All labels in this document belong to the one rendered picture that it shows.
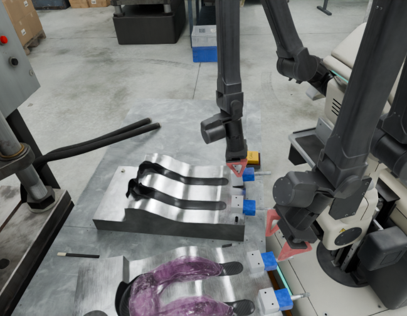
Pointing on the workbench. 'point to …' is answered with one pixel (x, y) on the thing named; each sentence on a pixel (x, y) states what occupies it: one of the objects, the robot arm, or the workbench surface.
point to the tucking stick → (78, 255)
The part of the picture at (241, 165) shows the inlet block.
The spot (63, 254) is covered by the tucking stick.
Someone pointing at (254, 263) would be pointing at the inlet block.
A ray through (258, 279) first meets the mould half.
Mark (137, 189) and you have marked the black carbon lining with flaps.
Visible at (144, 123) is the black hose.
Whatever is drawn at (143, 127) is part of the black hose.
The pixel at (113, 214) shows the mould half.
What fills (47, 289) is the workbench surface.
